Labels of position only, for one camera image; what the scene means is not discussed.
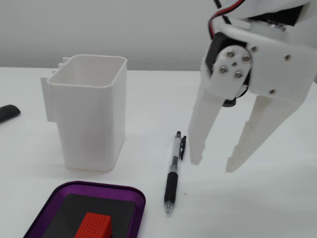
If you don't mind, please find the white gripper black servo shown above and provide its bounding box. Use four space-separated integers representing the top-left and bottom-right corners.
205 24 317 173

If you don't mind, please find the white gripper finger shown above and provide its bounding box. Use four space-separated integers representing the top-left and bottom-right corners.
187 45 252 166

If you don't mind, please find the red cube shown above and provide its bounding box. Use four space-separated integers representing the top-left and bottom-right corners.
74 212 113 238

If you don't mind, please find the black clear ballpoint pen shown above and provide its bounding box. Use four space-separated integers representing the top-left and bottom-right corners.
163 130 187 214

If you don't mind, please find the white plastic container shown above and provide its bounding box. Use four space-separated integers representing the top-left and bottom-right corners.
40 54 128 173

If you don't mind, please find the purple tray black pad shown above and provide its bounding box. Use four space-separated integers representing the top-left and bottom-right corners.
23 180 146 238

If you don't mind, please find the black rounded object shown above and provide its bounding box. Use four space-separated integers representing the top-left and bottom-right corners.
0 104 21 123

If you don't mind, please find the servo wire bundle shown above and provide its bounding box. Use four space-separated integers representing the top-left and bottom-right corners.
207 0 246 42

